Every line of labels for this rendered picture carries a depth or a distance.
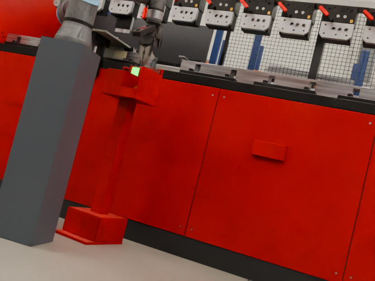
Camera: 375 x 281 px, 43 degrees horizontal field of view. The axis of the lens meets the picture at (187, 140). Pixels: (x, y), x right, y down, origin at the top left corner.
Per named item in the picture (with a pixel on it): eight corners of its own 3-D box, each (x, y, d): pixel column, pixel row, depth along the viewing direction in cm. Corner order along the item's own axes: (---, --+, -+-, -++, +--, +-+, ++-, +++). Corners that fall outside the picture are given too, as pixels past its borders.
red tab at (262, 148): (251, 154, 221) (254, 139, 221) (251, 154, 222) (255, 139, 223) (283, 160, 215) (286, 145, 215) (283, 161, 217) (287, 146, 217)
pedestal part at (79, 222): (52, 232, 213) (59, 205, 214) (90, 232, 234) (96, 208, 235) (85, 245, 203) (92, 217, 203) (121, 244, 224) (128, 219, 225)
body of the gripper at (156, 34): (161, 49, 225) (166, 24, 224) (150, 45, 217) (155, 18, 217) (148, 48, 229) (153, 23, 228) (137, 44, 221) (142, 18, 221)
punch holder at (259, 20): (239, 27, 245) (246, -4, 246) (243, 33, 253) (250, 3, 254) (267, 30, 239) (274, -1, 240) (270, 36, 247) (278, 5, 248)
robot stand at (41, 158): (30, 246, 176) (84, 44, 180) (-12, 233, 180) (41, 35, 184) (52, 241, 194) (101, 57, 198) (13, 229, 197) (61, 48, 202)
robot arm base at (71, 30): (82, 44, 182) (89, 19, 183) (46, 37, 185) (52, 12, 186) (96, 55, 197) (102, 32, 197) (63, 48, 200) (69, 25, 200)
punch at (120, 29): (114, 30, 277) (118, 15, 277) (115, 32, 279) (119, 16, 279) (128, 33, 273) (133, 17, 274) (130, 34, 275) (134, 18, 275)
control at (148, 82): (101, 92, 223) (110, 55, 224) (122, 101, 237) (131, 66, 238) (134, 98, 213) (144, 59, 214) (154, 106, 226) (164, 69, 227)
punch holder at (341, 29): (317, 36, 230) (325, 3, 231) (320, 42, 237) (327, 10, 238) (350, 40, 224) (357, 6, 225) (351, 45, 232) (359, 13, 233)
